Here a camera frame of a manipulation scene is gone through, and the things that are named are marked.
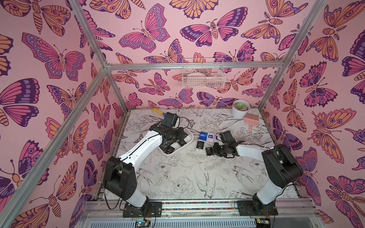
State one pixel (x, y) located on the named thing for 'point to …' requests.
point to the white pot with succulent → (240, 108)
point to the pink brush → (251, 119)
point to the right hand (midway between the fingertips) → (208, 151)
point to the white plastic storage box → (187, 133)
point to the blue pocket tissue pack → (203, 136)
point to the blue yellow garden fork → (165, 114)
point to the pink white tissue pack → (210, 137)
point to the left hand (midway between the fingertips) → (184, 133)
